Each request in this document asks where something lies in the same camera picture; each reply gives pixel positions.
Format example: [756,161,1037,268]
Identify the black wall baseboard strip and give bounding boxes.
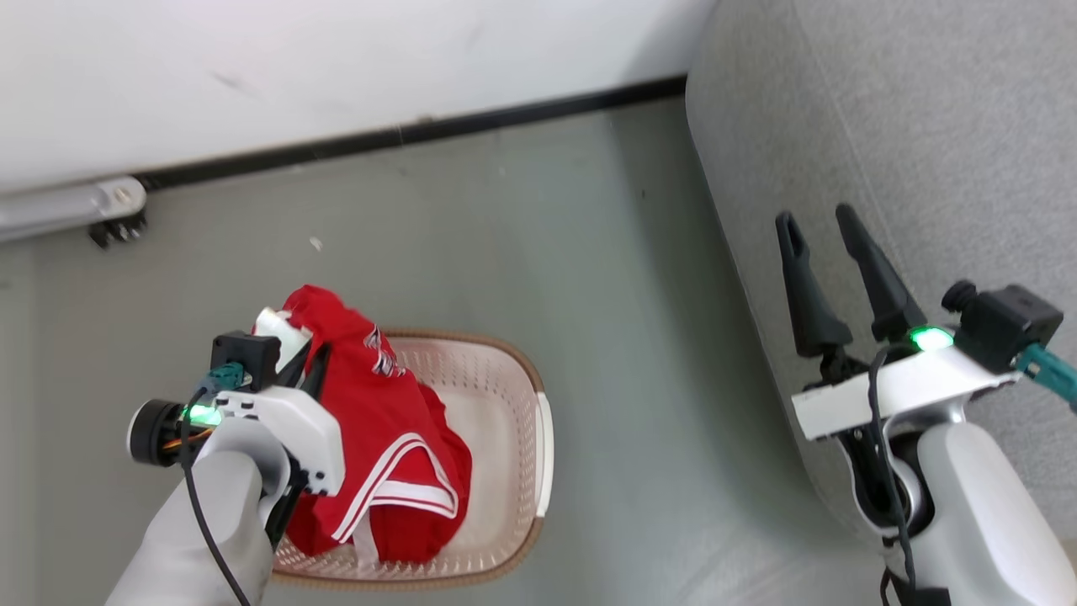
[135,74,687,192]

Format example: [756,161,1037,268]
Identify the cream perforated laundry basket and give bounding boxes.
[269,328,554,590]

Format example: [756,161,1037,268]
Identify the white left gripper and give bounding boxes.
[187,343,347,497]

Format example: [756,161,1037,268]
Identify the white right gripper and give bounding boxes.
[774,204,1023,443]

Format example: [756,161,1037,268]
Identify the red shorts white stripes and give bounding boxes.
[286,383,474,565]

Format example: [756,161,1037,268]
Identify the small black caster wheel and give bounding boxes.
[88,214,149,250]

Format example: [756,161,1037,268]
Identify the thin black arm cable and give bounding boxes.
[179,387,253,606]
[867,343,920,606]

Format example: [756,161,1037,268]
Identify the grey fabric sofa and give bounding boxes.
[686,0,1077,556]

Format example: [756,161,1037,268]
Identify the teal right camera connector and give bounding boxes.
[1014,343,1077,413]

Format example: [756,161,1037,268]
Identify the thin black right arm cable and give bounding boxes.
[867,343,920,606]

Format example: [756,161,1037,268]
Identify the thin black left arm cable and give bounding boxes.
[179,387,253,606]

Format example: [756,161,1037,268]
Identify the black round left gripper motor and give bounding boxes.
[128,400,184,468]

